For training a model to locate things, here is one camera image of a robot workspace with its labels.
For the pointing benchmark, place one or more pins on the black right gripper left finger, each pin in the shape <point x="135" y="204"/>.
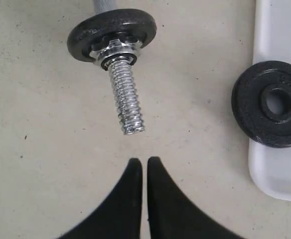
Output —
<point x="119" y="215"/>

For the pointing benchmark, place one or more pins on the chrome spin-lock collar nut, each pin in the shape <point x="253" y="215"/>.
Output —
<point x="116" y="50"/>

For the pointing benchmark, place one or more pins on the white rectangular tray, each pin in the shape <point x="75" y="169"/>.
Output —
<point x="270" y="168"/>

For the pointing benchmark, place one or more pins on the black weight plate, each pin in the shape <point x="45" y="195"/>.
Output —
<point x="261" y="103"/>

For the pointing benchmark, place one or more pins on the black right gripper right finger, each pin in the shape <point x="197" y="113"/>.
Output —
<point x="171" y="215"/>

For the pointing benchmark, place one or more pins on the chrome dumbbell bar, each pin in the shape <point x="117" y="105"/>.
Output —
<point x="125" y="94"/>

